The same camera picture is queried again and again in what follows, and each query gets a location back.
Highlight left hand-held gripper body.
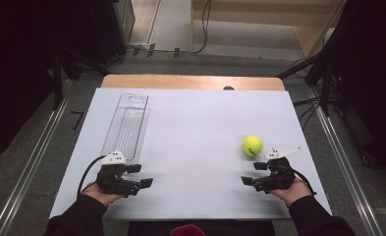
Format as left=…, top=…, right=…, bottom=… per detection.
left=95, top=149, right=142, bottom=198

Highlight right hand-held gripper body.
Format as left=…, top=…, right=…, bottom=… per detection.
left=250, top=147, right=303, bottom=195

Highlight yellow tennis ball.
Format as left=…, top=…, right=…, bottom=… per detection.
left=242, top=135, right=264, bottom=157

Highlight clear plastic container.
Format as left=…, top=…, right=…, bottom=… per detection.
left=100, top=92, right=151, bottom=163

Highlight person's left hand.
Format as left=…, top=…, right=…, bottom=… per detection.
left=82, top=181, right=127, bottom=207

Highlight person's right hand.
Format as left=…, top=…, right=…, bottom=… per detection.
left=268, top=176, right=313, bottom=207

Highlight red cloth item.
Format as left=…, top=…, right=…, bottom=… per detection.
left=169, top=223, right=207, bottom=236

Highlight wooden table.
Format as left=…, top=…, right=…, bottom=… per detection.
left=100, top=74, right=286, bottom=91

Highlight black metal stand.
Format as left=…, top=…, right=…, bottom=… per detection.
left=276, top=48, right=333, bottom=117
left=49, top=43, right=111, bottom=111

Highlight dark curtain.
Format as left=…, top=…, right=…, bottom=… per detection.
left=324, top=0, right=386, bottom=178
left=0, top=0, right=95, bottom=166

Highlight black cabinet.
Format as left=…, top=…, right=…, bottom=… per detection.
left=87, top=0, right=137, bottom=64

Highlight light wooden shelf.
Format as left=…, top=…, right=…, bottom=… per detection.
left=190, top=0, right=348, bottom=61

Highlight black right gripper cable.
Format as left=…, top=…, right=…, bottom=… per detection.
left=290, top=168, right=318, bottom=197

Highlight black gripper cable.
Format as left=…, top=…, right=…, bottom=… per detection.
left=77, top=154, right=107, bottom=200
left=290, top=168, right=318, bottom=197

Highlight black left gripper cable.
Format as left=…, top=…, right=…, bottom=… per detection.
left=77, top=154, right=107, bottom=200

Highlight metal floor rail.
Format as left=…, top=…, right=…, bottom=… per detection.
left=306, top=86, right=385, bottom=236
left=0, top=78, right=73, bottom=236

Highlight bundle of black floor cables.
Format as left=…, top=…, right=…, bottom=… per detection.
left=293, top=95, right=323, bottom=130

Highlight black hanging cable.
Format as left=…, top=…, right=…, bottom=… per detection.
left=154, top=0, right=213, bottom=55

